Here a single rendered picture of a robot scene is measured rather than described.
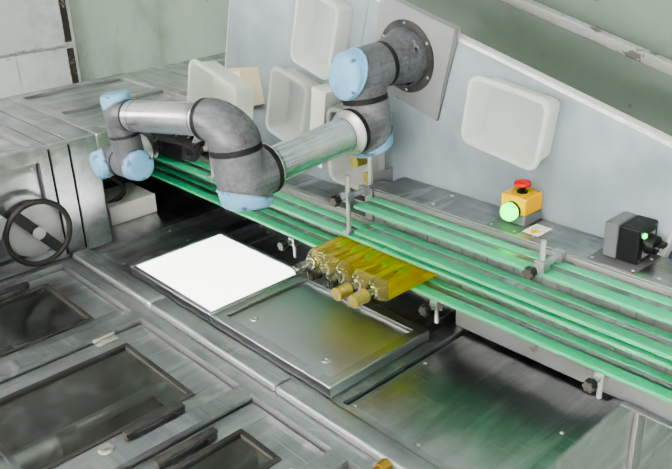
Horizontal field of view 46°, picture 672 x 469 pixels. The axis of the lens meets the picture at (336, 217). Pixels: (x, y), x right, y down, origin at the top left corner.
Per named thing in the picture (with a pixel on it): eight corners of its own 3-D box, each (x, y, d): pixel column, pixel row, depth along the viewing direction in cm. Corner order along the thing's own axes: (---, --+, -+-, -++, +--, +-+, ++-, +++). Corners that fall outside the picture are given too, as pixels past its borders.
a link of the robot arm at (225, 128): (224, 102, 158) (84, 98, 189) (234, 154, 162) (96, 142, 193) (263, 88, 166) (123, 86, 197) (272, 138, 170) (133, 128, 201)
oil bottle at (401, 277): (422, 268, 207) (364, 298, 194) (422, 249, 205) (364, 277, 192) (439, 275, 204) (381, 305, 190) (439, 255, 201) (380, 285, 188)
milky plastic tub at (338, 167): (350, 172, 237) (328, 180, 232) (347, 99, 228) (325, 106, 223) (392, 186, 225) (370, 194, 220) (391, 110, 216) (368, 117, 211)
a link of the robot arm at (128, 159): (120, 142, 188) (100, 138, 196) (131, 187, 192) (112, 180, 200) (149, 133, 192) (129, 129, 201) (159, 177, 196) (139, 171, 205)
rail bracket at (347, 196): (363, 224, 219) (330, 238, 211) (362, 167, 212) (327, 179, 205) (371, 227, 217) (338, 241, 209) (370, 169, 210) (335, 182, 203)
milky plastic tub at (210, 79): (214, 51, 221) (188, 56, 216) (264, 82, 208) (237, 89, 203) (211, 106, 231) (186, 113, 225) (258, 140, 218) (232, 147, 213)
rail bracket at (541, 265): (554, 256, 175) (518, 277, 167) (556, 226, 172) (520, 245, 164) (570, 261, 172) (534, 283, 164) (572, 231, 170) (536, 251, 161)
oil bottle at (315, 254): (360, 244, 223) (303, 270, 210) (360, 226, 221) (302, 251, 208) (375, 250, 220) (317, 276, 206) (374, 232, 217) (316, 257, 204)
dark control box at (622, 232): (621, 242, 176) (601, 254, 171) (625, 209, 173) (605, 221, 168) (656, 253, 170) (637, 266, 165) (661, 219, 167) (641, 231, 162)
